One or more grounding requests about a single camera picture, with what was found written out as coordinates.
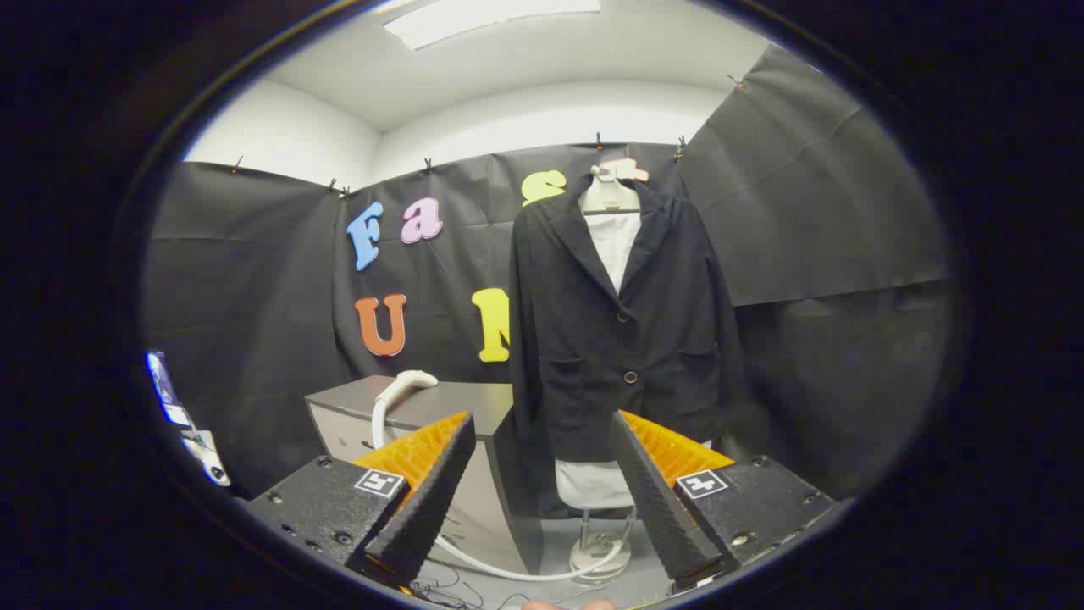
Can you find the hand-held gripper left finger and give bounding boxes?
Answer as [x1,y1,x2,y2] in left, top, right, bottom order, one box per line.
[241,411,478,590]

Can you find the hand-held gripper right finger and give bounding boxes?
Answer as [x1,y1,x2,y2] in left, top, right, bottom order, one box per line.
[610,410,839,594]

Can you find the black jacket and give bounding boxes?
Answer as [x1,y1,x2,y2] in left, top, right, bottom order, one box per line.
[508,174,746,465]

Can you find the grey cabinet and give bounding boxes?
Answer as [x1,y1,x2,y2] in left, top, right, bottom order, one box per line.
[305,375,545,575]

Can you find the white object with black knob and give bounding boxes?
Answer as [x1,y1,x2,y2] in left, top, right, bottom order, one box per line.
[181,428,232,488]

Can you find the black backdrop cloth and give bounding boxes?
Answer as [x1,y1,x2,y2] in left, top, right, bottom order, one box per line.
[142,42,954,501]

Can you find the blue and white object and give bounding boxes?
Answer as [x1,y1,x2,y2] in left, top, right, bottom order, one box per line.
[147,351,192,429]

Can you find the white mannequin stand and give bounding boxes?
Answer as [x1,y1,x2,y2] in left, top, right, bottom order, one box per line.
[569,165,642,582]

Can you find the row of small backdrop clips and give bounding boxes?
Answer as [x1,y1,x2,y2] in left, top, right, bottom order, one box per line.
[229,75,750,200]

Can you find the rectangular ceiling light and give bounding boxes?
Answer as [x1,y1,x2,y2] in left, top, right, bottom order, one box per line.
[383,0,602,52]

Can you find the thin black cables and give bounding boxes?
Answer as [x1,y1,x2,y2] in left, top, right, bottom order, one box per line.
[411,574,513,610]

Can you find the white steamer hose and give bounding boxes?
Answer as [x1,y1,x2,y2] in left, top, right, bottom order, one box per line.
[430,507,638,584]

